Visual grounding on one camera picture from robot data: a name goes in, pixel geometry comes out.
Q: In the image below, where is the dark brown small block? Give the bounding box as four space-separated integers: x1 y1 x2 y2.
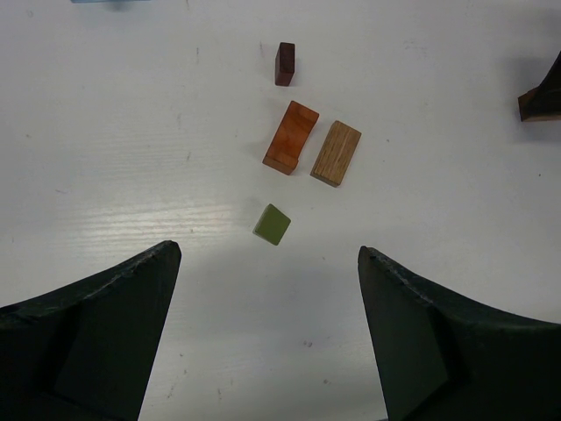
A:
274 42 295 87

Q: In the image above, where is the light oak rectangular block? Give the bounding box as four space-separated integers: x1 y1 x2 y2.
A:
310 120 361 187

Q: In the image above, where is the blue wooden drawer box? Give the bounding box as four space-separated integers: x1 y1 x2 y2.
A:
71 0 148 10

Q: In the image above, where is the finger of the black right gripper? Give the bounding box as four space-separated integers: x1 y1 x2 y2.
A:
529 54 561 113

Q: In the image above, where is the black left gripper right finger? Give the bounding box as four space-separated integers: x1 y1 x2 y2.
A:
358 247 560 420

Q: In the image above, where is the walnut base block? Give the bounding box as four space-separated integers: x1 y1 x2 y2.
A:
518 88 560 122

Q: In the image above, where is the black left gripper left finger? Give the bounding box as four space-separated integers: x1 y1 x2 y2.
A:
1 240 181 420

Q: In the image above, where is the orange arch wood block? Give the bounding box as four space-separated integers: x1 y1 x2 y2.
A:
262 101 319 175

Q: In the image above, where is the green triangular wood block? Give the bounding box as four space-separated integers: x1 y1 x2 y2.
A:
253 203 291 246

